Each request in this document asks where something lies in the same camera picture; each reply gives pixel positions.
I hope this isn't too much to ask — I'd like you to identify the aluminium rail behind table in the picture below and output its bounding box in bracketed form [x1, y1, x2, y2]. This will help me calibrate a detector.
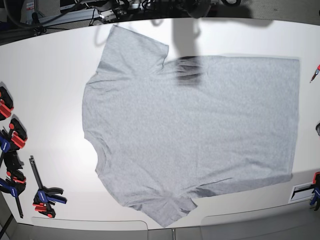
[39, 8, 117, 27]

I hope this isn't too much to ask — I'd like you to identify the grey T-shirt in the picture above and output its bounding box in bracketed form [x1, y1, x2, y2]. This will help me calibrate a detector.
[82, 26, 300, 227]

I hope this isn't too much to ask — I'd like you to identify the blue red clamp right edge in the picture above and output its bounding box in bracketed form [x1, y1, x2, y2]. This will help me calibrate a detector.
[309, 172, 320, 211]

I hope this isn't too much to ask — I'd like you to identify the dark round object right edge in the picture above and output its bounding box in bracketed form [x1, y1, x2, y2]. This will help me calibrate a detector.
[315, 123, 320, 136]

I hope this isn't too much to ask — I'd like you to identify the blue red clamp left edge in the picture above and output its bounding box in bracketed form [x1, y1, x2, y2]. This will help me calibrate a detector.
[0, 117, 28, 177]

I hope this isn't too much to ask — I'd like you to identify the red black clamp upper left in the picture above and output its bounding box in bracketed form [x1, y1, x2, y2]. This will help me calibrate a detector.
[0, 86, 14, 121]

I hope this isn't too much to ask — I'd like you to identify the white label with black bar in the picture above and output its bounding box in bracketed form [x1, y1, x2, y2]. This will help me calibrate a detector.
[288, 182, 314, 204]

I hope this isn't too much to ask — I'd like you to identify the blue clamp lower left edge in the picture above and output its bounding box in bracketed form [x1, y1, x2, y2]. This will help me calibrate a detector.
[0, 151, 26, 219]

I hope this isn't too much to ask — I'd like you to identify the blue red clamp edge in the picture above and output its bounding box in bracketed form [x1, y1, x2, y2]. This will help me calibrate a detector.
[309, 172, 320, 211]
[0, 117, 28, 177]

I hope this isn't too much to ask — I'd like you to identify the bar clamp on table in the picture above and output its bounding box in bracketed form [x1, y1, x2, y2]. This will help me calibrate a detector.
[29, 155, 67, 219]

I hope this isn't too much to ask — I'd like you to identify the red handled screwdriver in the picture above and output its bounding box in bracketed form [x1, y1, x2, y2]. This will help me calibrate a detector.
[310, 65, 320, 83]

